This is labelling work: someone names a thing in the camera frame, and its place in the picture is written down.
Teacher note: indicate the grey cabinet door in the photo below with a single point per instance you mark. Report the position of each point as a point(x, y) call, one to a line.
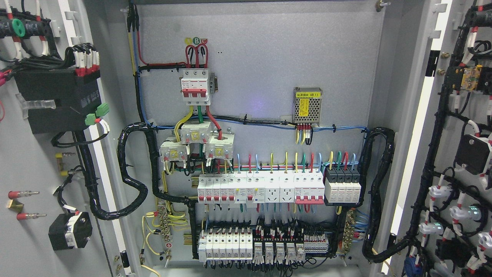
point(29, 171)
point(437, 201)

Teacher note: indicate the grey cabinet body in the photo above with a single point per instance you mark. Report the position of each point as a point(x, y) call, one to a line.
point(370, 66)

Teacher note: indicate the white current transformers cluster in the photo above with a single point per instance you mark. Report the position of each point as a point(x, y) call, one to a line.
point(197, 136)

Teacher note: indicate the metal mesh power supply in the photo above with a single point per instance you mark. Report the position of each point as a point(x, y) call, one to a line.
point(307, 105)

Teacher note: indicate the red three pole main breaker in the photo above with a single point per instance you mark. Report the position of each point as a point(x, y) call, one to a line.
point(197, 85)

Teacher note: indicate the white socket breaker row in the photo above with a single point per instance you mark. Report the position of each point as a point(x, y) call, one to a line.
point(304, 188)

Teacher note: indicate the black white surge protector block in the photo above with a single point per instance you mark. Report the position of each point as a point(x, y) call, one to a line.
point(342, 187)

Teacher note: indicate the lower relay terminal row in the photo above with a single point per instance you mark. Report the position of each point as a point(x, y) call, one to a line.
point(259, 246)

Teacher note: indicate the black digital power meter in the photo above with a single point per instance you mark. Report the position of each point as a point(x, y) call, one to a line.
point(60, 100)

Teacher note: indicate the white rotary selector switch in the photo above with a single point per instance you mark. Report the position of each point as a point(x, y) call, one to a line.
point(72, 230)

